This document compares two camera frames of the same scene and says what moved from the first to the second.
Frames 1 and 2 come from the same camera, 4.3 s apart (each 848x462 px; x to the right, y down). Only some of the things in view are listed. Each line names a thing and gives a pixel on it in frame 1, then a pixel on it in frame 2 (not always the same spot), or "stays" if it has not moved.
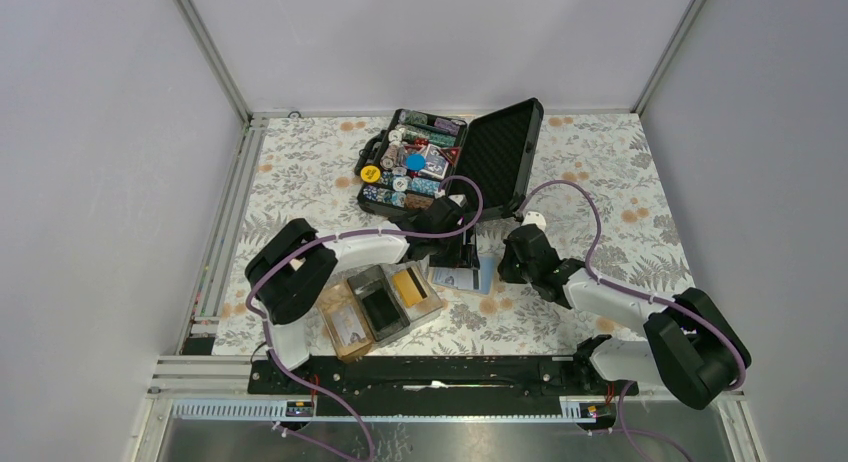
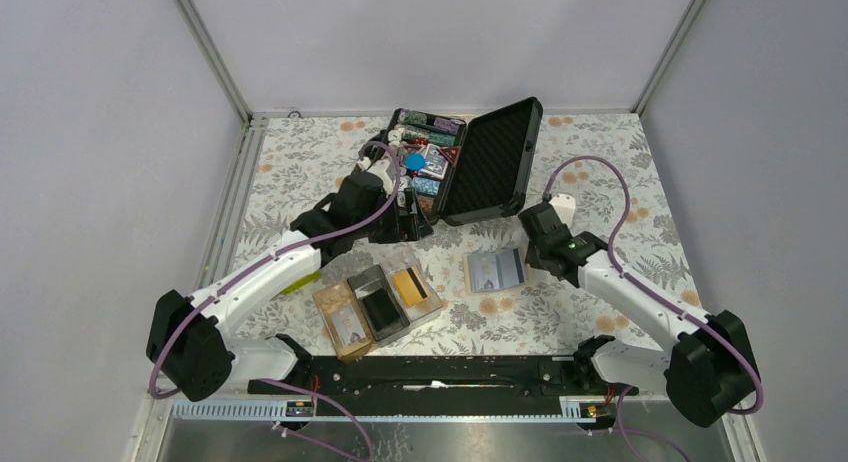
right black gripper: x=504 y=267 to x=531 y=259
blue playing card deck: x=436 y=162 stays
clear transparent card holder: x=414 y=287 stays
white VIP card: x=459 y=277 to x=484 y=272
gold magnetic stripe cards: x=409 y=287 stays
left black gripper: x=463 y=254 to x=410 y=227
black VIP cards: x=381 y=309 stays
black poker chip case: x=401 y=167 stays
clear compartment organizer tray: x=379 y=302 stays
